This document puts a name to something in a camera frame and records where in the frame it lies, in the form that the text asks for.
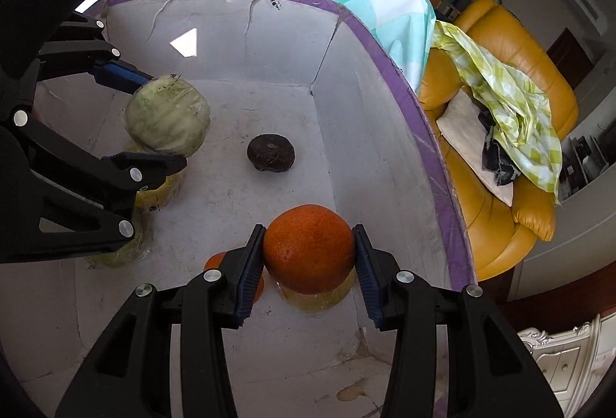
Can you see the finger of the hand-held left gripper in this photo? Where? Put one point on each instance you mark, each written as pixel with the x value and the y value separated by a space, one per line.
pixel 144 165
pixel 120 73

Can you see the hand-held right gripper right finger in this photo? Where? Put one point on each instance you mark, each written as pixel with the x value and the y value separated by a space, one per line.
pixel 368 283

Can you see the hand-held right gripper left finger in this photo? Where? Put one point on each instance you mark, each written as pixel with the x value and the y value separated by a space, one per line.
pixel 248 283

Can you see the yellow-green mango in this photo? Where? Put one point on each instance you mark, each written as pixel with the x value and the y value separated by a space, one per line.
pixel 161 194

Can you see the orange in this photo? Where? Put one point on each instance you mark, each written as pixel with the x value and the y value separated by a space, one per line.
pixel 216 263
pixel 308 244

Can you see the green melon half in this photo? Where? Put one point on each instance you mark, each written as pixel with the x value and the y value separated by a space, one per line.
pixel 168 114

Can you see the orange-yellow fruit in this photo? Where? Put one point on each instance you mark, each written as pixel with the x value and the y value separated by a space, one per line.
pixel 313 302

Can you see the dark wrinkled passion fruit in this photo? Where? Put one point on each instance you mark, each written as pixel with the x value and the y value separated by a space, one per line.
pixel 270 153

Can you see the purple cardboard box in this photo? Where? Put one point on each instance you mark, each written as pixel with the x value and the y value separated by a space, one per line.
pixel 269 61

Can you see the yellow leather sofa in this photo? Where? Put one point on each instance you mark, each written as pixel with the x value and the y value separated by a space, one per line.
pixel 491 225

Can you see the dark crumpled bag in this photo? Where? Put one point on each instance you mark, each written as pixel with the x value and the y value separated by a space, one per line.
pixel 495 158

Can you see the white cushion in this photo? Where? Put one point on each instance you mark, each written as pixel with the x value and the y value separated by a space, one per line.
pixel 462 119

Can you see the white carved cabinet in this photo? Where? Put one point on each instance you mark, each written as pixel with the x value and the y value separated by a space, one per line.
pixel 563 360

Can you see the green checked cloth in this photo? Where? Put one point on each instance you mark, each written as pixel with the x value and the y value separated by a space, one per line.
pixel 519 110

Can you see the white shelf unit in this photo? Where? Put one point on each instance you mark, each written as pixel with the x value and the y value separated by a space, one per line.
pixel 587 163

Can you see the dark brown door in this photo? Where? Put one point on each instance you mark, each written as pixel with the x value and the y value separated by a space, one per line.
pixel 570 52

